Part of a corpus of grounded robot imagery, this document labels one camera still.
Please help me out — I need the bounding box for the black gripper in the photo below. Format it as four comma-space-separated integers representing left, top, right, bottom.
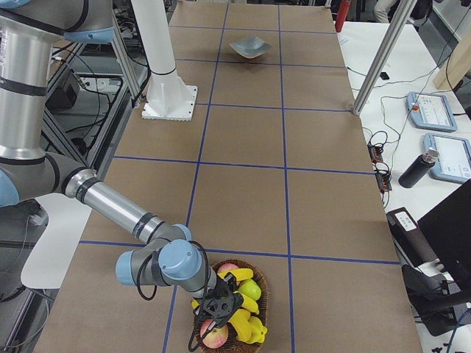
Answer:
199, 274, 244, 340

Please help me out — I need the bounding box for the yellow banana top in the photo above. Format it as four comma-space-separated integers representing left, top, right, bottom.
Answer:
218, 268, 254, 282

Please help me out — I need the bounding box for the yellow banana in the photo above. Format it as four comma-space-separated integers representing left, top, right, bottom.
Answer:
218, 268, 254, 282
191, 299, 251, 332
235, 291, 260, 315

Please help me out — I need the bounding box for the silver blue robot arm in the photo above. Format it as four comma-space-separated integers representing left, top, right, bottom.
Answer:
1, 1, 244, 328

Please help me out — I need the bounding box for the brown wicker basket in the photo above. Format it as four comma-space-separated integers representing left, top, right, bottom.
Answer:
188, 259, 269, 352

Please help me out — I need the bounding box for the grey square plate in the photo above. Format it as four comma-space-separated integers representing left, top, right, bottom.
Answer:
230, 35, 272, 60

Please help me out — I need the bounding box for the red apple front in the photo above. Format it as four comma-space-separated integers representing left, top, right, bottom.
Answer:
199, 319, 229, 349

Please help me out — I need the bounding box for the red apple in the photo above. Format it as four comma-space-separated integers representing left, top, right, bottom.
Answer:
199, 319, 229, 349
217, 263, 238, 274

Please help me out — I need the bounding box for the yellow starfruit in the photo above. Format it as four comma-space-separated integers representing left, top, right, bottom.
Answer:
233, 316, 268, 344

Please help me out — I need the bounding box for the green apple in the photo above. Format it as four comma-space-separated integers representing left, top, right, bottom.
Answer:
238, 279, 262, 301

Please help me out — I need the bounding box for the red apple back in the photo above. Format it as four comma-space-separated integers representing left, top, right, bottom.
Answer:
217, 263, 238, 274

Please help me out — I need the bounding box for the white chair seat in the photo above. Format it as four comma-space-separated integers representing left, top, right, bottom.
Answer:
21, 193, 91, 289

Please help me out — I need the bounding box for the black label printer box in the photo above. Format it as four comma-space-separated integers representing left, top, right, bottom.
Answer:
386, 207, 438, 267

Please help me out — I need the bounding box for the orange circuit board near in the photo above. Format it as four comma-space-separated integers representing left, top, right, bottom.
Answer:
375, 169, 392, 193

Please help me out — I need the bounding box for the orange circuit board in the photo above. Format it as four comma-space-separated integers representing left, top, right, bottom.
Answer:
375, 169, 392, 193
367, 145, 383, 163

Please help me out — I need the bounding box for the orange circuit board far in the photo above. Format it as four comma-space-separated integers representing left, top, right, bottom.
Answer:
367, 145, 383, 163

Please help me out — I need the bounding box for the black monitor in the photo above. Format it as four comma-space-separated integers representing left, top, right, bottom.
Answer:
418, 181, 470, 290

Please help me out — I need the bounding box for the black water bottle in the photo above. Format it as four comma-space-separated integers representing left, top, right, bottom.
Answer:
398, 148, 439, 188

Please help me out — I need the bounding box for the teach pendant near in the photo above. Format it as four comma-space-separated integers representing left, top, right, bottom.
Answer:
423, 133, 470, 184

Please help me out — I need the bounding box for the teach pendant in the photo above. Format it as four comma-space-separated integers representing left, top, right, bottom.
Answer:
406, 91, 458, 132
423, 133, 470, 184

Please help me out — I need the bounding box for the teach pendant far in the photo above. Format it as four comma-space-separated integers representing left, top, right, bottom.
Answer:
406, 91, 458, 132

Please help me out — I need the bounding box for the red fire extinguisher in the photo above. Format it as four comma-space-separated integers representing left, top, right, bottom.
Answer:
335, 0, 351, 33

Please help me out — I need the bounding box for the wooden board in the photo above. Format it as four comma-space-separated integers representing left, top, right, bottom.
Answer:
433, 31, 470, 90

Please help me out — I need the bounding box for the right black braided cable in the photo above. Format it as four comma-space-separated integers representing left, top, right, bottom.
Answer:
136, 240, 210, 353

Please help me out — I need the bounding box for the white camera stand pillar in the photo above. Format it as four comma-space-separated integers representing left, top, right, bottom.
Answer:
132, 0, 198, 121

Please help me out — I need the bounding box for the aluminium frame post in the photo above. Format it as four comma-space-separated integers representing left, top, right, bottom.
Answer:
352, 0, 417, 115

